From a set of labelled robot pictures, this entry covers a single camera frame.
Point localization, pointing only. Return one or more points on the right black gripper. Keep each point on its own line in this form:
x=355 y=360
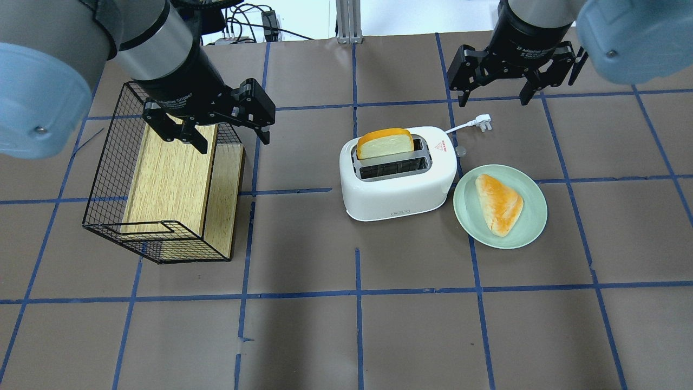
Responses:
x=521 y=33

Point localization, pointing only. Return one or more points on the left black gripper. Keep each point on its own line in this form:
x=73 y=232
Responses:
x=181 y=81

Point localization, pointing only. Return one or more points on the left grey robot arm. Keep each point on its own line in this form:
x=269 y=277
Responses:
x=54 y=52

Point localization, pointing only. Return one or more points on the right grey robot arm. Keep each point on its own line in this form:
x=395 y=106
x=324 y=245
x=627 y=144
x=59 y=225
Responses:
x=629 y=42

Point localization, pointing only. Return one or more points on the white two-slot toaster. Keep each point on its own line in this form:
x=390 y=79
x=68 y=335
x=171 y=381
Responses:
x=402 y=184

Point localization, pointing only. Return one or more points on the wooden shelf box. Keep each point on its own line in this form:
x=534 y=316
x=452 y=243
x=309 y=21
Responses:
x=182 y=203

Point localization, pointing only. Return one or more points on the light green plate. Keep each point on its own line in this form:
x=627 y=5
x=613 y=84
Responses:
x=468 y=209

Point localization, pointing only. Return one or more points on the triangular golden bread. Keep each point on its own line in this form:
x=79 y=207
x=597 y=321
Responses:
x=501 y=205

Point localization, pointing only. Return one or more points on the yellow toast slice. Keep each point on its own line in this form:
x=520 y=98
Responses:
x=384 y=142

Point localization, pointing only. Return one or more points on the black wire basket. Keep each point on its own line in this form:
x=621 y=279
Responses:
x=109 y=193

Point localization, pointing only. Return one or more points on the aluminium frame post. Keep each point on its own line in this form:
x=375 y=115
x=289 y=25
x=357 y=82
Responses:
x=348 y=22

